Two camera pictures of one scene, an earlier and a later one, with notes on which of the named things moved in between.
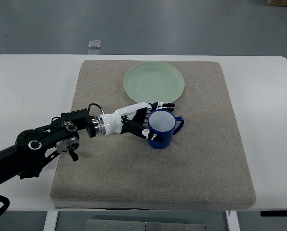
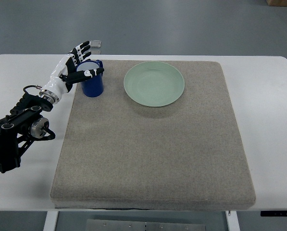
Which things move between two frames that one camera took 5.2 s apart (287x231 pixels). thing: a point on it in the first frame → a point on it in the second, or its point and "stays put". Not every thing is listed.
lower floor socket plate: [94, 52] stays put
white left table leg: [51, 221] stays put
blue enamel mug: [164, 123] → [93, 87]
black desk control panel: [279, 213] stays put
